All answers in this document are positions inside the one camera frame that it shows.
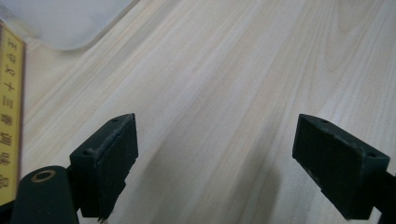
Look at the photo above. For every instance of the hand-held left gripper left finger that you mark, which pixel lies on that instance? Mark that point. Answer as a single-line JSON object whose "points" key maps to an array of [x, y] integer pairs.
{"points": [[106, 168]]}

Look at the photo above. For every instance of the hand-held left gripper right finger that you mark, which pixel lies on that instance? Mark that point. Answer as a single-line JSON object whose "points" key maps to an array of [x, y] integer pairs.
{"points": [[336, 165]]}

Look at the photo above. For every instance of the narrow yellow box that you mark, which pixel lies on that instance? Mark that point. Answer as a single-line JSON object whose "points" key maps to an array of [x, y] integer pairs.
{"points": [[9, 109]]}

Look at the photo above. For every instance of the clear plastic container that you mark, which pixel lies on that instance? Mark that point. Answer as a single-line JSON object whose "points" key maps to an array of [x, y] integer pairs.
{"points": [[68, 25]]}

